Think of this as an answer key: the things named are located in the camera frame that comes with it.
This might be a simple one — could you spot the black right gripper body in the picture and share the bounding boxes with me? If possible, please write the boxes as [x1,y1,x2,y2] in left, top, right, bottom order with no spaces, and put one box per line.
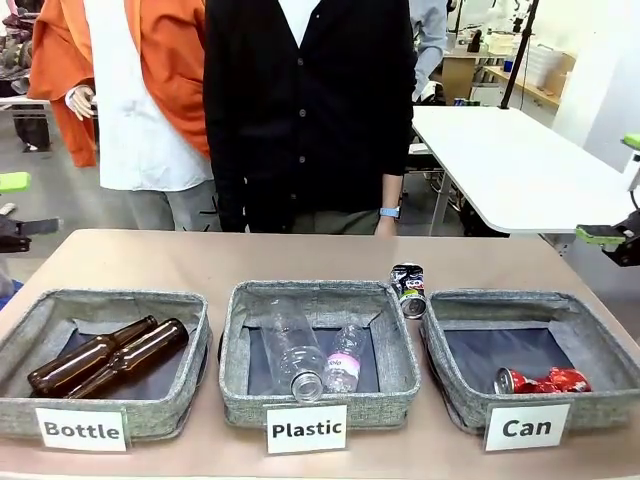
[602,208,640,268]

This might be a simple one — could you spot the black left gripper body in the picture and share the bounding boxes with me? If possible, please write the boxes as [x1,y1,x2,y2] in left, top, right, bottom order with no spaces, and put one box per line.
[0,217,33,254]

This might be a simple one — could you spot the brown glass bottle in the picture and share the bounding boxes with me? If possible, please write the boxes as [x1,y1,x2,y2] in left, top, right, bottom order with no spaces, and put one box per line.
[64,317,192,400]
[26,315,159,395]

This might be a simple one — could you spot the crushed red can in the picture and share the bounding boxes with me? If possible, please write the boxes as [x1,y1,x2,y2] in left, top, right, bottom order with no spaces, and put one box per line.
[493,365,593,396]

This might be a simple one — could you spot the large clear plastic bottle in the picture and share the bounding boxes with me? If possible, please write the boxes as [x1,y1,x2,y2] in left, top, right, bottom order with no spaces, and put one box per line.
[259,296,327,403]

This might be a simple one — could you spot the small pink-label plastic bottle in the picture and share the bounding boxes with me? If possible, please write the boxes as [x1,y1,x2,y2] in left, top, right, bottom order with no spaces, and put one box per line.
[321,323,377,395]

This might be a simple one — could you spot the person's left forearm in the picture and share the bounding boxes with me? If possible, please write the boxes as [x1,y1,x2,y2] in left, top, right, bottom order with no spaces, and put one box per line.
[381,171,405,209]

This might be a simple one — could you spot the crushed black can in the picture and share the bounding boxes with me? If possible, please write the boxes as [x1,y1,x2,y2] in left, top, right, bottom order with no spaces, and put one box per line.
[389,262,428,320]

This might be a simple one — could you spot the grey fabric basket labelled Bottle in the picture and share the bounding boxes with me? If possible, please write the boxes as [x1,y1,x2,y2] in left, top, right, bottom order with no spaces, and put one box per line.
[0,287,214,442]

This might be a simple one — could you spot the white Can sign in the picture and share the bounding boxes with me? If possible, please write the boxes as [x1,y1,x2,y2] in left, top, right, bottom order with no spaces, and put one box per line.
[483,402,573,453]

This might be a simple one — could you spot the grey fabric basket labelled Can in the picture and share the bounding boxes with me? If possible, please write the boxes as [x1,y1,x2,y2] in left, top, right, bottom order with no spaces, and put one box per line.
[420,289,640,436]

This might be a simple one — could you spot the grey fabric basket labelled Plastic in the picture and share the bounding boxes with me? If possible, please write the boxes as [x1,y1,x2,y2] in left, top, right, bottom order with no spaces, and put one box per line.
[218,279,423,430]

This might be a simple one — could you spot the person's left hand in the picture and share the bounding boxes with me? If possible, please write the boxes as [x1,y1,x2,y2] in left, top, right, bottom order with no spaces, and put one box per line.
[372,215,400,238]

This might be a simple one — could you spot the white background table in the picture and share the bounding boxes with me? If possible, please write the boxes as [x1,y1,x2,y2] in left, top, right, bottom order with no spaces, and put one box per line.
[409,104,640,236]

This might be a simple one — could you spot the grey mannequin trousers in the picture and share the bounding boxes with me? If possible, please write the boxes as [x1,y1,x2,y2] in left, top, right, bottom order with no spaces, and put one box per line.
[124,179,222,233]

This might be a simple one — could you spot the pale mannequin hand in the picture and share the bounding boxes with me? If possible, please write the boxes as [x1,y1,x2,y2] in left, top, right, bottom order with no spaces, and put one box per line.
[64,85,97,121]

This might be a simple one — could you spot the white shirt on mannequin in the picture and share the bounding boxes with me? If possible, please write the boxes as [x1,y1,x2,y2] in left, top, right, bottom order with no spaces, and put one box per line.
[82,0,215,192]

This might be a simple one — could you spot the wooden background desk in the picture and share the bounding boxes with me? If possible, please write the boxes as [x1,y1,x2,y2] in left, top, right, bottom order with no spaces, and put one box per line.
[482,64,562,109]

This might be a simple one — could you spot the pile of dark clothes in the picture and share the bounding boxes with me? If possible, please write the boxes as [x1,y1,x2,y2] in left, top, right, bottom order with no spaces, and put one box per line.
[0,8,40,97]

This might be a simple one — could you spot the white storage boxes stack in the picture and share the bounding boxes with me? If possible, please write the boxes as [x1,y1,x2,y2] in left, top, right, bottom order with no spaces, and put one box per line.
[518,41,569,77]

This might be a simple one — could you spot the black tripod pole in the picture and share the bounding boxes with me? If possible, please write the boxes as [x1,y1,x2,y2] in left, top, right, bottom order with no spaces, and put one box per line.
[499,0,542,111]

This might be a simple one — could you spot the white Bottle sign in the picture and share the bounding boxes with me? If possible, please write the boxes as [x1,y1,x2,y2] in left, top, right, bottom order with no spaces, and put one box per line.
[34,406,129,453]

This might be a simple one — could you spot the orange coat on mannequin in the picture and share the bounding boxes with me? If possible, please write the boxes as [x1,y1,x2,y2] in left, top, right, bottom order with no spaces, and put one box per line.
[27,0,212,169]

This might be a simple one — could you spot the brown wooden cabinet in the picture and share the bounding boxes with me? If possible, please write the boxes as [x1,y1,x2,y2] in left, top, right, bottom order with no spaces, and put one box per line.
[441,53,482,103]

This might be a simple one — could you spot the person in grey shirt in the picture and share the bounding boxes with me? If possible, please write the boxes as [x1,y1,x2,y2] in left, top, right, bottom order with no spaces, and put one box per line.
[408,0,449,104]

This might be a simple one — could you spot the person in black cardigan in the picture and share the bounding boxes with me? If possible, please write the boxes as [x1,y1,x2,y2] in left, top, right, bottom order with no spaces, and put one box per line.
[202,0,420,236]

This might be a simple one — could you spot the white Plastic sign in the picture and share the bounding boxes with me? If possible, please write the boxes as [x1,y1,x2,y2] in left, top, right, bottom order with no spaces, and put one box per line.
[265,402,349,456]

